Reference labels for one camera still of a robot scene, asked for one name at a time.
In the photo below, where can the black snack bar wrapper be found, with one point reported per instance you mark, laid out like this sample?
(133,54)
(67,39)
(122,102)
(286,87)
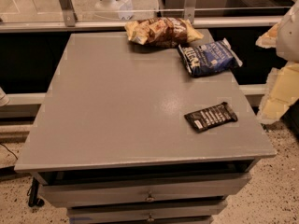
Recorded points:
(211,117)

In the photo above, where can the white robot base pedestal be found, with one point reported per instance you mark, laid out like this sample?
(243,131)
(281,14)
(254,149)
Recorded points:
(114,2)

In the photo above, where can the grey drawer cabinet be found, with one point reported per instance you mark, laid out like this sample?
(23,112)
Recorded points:
(114,111)

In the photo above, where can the blue chip bag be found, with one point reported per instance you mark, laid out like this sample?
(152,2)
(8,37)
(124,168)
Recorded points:
(209,59)

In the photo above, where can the black cabinet caster leg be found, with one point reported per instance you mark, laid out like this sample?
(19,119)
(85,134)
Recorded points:
(32,194)

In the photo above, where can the top grey drawer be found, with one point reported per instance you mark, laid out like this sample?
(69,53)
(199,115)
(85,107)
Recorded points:
(146,190)

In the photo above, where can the white object at left edge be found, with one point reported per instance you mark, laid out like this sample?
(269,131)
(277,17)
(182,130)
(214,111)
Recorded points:
(4,100)

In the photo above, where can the grey drawer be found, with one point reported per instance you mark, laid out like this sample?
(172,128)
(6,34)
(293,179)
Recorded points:
(147,212)
(146,190)

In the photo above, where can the metal glass barrier railing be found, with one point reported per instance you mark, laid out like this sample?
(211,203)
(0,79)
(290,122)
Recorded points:
(20,16)

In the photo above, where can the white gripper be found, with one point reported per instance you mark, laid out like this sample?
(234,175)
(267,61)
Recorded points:
(289,36)

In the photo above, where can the brown yellow chip bag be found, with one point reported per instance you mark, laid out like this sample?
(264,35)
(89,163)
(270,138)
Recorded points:
(162,32)

